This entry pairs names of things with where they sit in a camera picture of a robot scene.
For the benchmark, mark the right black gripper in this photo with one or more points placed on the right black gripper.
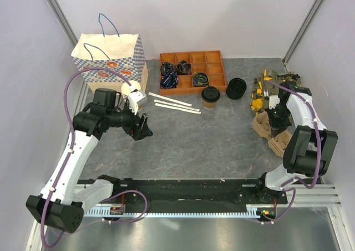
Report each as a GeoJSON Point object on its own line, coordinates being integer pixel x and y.
{"type": "Point", "coordinates": [276, 127]}

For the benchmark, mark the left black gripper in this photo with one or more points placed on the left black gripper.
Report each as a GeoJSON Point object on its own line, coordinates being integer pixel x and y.
{"type": "Point", "coordinates": [142, 131]}

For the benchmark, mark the brown pulp cup carrier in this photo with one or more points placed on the brown pulp cup carrier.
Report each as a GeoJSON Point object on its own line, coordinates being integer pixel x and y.
{"type": "Point", "coordinates": [262, 127]}

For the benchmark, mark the single paper coffee cup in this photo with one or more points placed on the single paper coffee cup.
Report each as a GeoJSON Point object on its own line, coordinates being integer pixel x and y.
{"type": "Point", "coordinates": [209, 105]}

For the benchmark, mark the black coffee cup lid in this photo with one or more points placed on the black coffee cup lid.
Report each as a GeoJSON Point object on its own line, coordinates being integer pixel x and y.
{"type": "Point", "coordinates": [210, 94]}

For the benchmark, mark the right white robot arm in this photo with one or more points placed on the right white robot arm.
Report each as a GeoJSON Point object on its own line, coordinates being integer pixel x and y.
{"type": "Point", "coordinates": [308, 154]}

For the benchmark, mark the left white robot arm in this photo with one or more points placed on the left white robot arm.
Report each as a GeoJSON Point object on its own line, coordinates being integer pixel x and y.
{"type": "Point", "coordinates": [58, 205]}

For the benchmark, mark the checkered paper takeout bag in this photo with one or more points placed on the checkered paper takeout bag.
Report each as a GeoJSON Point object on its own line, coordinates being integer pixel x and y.
{"type": "Point", "coordinates": [121, 53]}

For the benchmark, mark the camouflage fabric bag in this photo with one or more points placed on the camouflage fabric bag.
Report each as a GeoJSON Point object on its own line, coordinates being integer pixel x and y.
{"type": "Point", "coordinates": [262, 90]}

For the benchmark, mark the wrapped paper straw middle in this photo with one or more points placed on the wrapped paper straw middle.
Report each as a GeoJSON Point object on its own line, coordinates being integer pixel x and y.
{"type": "Point", "coordinates": [176, 106]}

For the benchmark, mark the wrapped paper straw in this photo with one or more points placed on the wrapped paper straw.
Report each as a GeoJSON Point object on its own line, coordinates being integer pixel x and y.
{"type": "Point", "coordinates": [176, 106]}
{"type": "Point", "coordinates": [169, 99]}

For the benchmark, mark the wrapped paper straw upper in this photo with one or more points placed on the wrapped paper straw upper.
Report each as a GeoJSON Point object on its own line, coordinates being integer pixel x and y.
{"type": "Point", "coordinates": [169, 99]}

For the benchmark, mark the wrapped paper straw lower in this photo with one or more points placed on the wrapped paper straw lower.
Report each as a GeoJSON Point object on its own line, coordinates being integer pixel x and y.
{"type": "Point", "coordinates": [178, 108]}

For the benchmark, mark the stack of paper cups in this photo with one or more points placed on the stack of paper cups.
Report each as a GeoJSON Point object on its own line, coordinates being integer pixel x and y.
{"type": "Point", "coordinates": [126, 88]}

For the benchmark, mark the stack of black lids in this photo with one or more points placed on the stack of black lids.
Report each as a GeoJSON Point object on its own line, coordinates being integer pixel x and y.
{"type": "Point", "coordinates": [236, 88]}

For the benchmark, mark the blue striped rolled tie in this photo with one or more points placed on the blue striped rolled tie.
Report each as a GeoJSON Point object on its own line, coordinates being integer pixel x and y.
{"type": "Point", "coordinates": [169, 81]}

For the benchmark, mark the dark rolled tie left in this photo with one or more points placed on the dark rolled tie left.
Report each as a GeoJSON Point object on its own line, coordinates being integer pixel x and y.
{"type": "Point", "coordinates": [167, 68]}

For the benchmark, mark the brown dark rolled tie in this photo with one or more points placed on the brown dark rolled tie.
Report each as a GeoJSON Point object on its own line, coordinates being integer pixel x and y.
{"type": "Point", "coordinates": [183, 68]}

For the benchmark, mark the green yellow rolled tie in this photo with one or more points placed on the green yellow rolled tie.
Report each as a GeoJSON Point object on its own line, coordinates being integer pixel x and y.
{"type": "Point", "coordinates": [200, 79]}

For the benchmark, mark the orange wooden compartment tray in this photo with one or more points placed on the orange wooden compartment tray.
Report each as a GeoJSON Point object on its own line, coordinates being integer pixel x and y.
{"type": "Point", "coordinates": [208, 62]}

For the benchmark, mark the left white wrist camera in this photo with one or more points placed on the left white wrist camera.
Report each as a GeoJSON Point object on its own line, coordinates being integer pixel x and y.
{"type": "Point", "coordinates": [136, 98]}

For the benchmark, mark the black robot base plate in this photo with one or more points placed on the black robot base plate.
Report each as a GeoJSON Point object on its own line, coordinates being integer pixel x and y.
{"type": "Point", "coordinates": [235, 191]}

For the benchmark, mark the grey slotted cable duct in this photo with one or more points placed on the grey slotted cable duct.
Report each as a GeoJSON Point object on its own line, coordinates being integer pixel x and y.
{"type": "Point", "coordinates": [111, 212]}

